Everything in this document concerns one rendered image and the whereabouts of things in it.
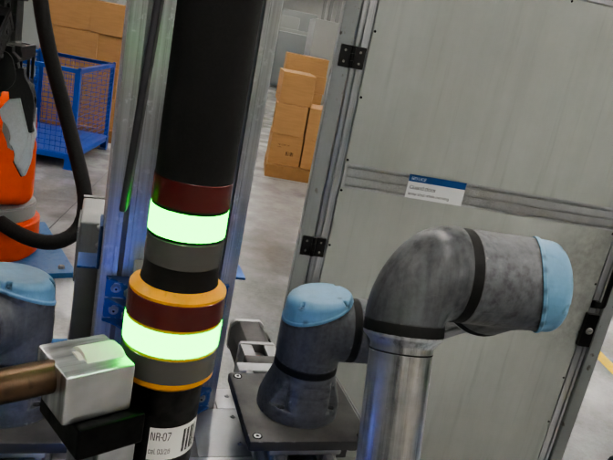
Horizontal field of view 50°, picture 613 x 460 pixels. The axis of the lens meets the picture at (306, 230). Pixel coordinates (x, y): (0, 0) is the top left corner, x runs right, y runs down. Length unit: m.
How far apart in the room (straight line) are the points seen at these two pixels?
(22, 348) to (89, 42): 7.34
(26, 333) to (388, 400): 0.57
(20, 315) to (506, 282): 0.69
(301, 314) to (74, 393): 0.87
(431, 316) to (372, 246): 1.49
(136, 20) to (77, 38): 7.22
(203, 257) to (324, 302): 0.86
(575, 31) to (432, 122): 0.53
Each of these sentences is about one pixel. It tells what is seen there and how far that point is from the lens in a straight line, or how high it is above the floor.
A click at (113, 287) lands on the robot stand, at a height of 1.20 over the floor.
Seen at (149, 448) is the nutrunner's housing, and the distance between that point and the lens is 0.32.
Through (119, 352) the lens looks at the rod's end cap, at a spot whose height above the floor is 1.55.
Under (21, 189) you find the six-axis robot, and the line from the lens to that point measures 4.28.
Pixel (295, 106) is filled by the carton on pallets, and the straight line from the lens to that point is 7.84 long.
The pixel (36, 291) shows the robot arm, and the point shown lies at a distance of 1.06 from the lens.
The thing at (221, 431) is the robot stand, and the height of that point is 0.95.
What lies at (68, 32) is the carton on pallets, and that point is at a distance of 8.38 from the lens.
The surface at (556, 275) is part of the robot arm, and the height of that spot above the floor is 1.48.
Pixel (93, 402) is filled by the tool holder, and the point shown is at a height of 1.54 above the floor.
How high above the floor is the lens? 1.69
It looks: 16 degrees down
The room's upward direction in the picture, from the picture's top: 11 degrees clockwise
